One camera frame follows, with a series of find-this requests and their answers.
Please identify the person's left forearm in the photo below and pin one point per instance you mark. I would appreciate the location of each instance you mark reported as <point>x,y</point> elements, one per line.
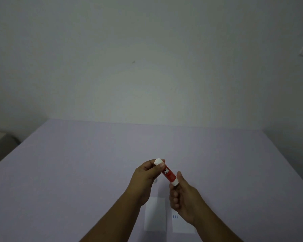
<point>111,219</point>

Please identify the plain white paper slip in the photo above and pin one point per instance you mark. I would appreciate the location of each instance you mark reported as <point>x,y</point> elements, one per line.
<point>155,215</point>

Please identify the red and white glue stick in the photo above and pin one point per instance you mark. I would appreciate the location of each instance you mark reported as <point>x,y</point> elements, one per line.
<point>167,172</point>

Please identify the person's right thumb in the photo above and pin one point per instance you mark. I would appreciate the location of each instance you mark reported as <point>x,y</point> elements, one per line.
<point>179,177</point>

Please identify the person's left hand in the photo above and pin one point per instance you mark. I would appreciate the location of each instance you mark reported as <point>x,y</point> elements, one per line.
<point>142,180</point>

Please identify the white paper slip blue marks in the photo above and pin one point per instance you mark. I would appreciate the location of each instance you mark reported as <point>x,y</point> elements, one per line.
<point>183,224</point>

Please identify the person's right forearm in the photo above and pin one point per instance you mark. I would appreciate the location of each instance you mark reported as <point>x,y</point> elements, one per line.
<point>214,226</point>

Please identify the person's right hand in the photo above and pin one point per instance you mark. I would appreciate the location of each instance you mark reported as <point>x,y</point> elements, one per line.
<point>186,199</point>

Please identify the person's left thumb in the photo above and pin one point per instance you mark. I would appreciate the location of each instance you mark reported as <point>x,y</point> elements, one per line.
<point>158,167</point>

